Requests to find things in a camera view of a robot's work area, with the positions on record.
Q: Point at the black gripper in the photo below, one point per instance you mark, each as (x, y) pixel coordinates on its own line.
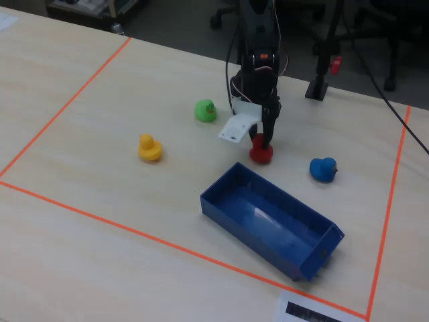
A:
(268, 121)

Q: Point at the red rubber duck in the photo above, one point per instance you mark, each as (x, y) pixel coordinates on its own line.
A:
(260, 152)

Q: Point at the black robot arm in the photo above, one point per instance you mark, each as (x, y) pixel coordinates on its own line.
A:
(259, 30)

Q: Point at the blue rubber duck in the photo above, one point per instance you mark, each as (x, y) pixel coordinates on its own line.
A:
(323, 169)

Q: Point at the blue plastic bin box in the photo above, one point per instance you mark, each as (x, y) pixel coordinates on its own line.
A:
(268, 218)

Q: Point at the yellow rubber duck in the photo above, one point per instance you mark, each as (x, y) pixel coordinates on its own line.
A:
(149, 147)

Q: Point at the red clamp knob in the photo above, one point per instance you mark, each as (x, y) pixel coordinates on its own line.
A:
(336, 64)

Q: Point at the black clamp stand pole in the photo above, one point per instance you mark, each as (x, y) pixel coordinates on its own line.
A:
(323, 50)

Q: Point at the black office chair base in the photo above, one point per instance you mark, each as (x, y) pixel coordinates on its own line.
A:
(224, 15)

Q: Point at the black office chair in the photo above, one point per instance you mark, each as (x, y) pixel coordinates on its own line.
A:
(385, 30)

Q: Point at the white printed paper sheet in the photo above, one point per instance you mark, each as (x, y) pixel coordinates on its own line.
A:
(308, 310)

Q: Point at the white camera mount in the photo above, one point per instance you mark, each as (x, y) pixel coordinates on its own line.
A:
(239, 122)

